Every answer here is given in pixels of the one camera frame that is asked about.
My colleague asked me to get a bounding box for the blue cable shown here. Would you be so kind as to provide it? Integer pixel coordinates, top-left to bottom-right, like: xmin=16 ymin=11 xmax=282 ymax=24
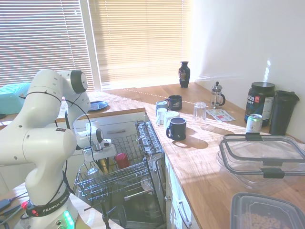
xmin=0 ymin=193 xmax=30 ymax=204

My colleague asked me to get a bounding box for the large white mug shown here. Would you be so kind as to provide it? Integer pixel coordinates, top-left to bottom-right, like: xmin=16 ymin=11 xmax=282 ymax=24
xmin=163 ymin=111 xmax=180 ymax=130

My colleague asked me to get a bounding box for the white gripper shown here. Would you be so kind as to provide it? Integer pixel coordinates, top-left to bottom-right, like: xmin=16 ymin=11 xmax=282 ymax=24
xmin=83 ymin=145 xmax=117 ymax=171

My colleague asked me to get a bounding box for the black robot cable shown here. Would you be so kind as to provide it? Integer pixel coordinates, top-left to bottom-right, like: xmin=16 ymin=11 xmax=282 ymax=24
xmin=20 ymin=90 xmax=96 ymax=169

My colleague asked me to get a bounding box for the grey lidded food container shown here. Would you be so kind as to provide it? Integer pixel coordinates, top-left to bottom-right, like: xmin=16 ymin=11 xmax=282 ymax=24
xmin=230 ymin=192 xmax=305 ymax=229

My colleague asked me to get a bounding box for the glass French press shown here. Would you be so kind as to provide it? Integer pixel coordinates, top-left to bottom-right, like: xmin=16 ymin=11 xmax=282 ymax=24
xmin=210 ymin=81 xmax=226 ymax=109

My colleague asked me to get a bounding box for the yellow striped mug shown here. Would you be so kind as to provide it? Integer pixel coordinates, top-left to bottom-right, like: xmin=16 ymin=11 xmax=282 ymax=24
xmin=100 ymin=158 xmax=111 ymax=173

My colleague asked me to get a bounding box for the white and green drink can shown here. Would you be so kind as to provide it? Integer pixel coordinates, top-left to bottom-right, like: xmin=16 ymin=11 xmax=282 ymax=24
xmin=245 ymin=114 xmax=264 ymax=135

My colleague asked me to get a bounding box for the printed paper leaflet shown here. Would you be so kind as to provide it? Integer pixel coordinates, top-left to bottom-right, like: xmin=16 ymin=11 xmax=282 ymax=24
xmin=205 ymin=108 xmax=236 ymax=123

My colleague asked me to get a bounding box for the plain navy mug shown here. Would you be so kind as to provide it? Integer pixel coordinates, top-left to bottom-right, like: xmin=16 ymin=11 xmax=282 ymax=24
xmin=166 ymin=117 xmax=187 ymax=141

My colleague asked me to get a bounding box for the clear glass in rack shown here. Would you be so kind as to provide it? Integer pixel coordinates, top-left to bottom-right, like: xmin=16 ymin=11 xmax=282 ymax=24
xmin=86 ymin=167 xmax=100 ymax=177

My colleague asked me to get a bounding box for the blue plate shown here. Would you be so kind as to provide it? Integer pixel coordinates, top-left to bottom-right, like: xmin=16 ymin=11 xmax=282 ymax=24
xmin=89 ymin=100 xmax=109 ymax=112

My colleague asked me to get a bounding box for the red mug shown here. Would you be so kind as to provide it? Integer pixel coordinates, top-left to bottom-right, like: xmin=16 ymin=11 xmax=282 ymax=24
xmin=113 ymin=152 xmax=131 ymax=169

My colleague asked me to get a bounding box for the turquoise plastic container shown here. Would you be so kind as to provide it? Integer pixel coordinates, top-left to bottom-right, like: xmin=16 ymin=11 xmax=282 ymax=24
xmin=0 ymin=82 xmax=32 ymax=115

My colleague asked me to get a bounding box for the stainless steel dishwasher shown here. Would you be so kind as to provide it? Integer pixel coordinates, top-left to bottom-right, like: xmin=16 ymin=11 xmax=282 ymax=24
xmin=83 ymin=120 xmax=168 ymax=229

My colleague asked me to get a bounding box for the white cabinet with long handle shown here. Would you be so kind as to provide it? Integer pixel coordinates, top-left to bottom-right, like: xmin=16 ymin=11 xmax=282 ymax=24
xmin=164 ymin=155 xmax=199 ymax=229

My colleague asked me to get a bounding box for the clear container with clip lid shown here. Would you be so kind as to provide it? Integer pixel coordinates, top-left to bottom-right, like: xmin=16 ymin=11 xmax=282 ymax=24
xmin=216 ymin=133 xmax=305 ymax=190

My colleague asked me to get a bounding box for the dark blue flowered vase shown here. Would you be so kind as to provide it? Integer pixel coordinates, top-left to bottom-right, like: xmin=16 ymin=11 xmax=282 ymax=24
xmin=178 ymin=61 xmax=192 ymax=89

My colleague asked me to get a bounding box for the clear drinking glass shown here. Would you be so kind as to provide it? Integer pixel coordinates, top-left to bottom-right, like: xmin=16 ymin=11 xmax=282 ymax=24
xmin=192 ymin=102 xmax=207 ymax=123

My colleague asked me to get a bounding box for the navy mug with white logo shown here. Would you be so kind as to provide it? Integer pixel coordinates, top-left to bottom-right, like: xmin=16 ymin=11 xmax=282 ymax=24
xmin=163 ymin=95 xmax=183 ymax=111

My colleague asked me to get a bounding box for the black shaker bottle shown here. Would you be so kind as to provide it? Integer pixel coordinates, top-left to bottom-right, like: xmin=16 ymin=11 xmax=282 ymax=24
xmin=269 ymin=90 xmax=300 ymax=136

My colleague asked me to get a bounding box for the wide window blind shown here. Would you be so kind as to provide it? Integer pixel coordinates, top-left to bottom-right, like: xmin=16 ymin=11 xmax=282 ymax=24
xmin=0 ymin=0 xmax=95 ymax=89

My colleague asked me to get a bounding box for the black camera stand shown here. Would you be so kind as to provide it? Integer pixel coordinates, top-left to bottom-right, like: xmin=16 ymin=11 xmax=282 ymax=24
xmin=84 ymin=199 xmax=127 ymax=229

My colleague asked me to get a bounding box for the metal wire dishwasher rack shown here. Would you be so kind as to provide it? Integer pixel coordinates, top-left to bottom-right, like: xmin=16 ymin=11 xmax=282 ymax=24
xmin=74 ymin=133 xmax=154 ymax=204

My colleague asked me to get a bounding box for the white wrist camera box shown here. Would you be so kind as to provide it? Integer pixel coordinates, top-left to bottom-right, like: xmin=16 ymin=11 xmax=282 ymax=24
xmin=101 ymin=139 xmax=113 ymax=151

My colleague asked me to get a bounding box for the sunlit window blind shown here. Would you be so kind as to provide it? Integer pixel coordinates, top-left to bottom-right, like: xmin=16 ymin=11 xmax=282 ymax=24
xmin=88 ymin=0 xmax=194 ymax=91

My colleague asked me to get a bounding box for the black protein powder tub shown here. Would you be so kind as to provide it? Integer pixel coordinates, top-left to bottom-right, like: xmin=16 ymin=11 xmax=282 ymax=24
xmin=244 ymin=82 xmax=276 ymax=127

